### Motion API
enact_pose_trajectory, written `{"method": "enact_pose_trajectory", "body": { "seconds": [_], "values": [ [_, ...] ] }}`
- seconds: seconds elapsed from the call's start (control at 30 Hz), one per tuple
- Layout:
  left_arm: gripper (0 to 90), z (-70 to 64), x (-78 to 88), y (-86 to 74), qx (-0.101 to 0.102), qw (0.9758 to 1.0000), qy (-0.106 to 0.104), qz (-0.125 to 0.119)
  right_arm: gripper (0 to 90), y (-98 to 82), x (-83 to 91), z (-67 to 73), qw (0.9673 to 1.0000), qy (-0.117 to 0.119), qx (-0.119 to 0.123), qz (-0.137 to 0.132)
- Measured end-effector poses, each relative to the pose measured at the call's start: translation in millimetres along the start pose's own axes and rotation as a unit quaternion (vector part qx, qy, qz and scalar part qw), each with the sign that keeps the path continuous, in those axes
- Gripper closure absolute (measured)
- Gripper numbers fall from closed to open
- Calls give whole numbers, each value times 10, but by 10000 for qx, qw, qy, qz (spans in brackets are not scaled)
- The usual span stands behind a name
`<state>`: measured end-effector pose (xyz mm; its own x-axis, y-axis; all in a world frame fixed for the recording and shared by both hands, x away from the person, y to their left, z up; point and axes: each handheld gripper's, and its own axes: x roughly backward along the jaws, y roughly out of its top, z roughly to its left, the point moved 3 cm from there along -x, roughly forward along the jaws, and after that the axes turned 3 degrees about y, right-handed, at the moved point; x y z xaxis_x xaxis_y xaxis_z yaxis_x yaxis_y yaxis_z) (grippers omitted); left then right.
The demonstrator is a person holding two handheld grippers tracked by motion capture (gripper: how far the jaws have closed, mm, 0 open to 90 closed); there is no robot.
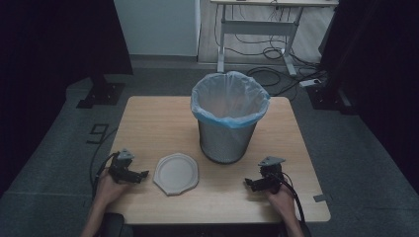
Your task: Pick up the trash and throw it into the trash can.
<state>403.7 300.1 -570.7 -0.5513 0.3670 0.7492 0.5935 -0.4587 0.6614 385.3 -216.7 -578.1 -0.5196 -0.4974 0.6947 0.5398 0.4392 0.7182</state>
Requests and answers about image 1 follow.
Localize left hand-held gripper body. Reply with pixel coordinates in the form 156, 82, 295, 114
108, 148, 136, 184

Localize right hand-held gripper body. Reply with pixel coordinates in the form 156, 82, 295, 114
257, 155, 287, 195

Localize white disposable plate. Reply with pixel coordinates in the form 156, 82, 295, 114
152, 151, 201, 197

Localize metal mesh trash can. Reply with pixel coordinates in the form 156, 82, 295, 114
197, 113, 259, 165

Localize person's left hand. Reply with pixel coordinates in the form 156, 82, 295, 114
95, 167, 133, 207

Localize person's right hand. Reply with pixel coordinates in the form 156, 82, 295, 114
265, 183, 298, 221

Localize black chair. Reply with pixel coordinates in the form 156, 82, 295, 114
98, 212, 126, 237

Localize black stand base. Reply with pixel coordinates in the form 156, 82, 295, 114
305, 82, 359, 116
75, 76, 126, 110

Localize blue plastic trash bag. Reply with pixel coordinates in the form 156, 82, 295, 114
190, 70, 272, 130

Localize white power strip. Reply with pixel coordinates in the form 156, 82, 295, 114
298, 78, 322, 89

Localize dark curtain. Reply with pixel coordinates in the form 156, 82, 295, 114
319, 0, 419, 186
0, 0, 134, 198

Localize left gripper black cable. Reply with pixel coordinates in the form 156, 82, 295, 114
89, 151, 120, 200

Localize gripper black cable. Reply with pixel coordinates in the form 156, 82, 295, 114
89, 151, 120, 200
278, 171, 306, 225

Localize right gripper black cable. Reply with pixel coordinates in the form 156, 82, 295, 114
278, 171, 306, 225

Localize black floor cables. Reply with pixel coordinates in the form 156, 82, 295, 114
213, 4, 329, 98

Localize white metal frame desk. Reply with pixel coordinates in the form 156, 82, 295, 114
209, 0, 340, 78

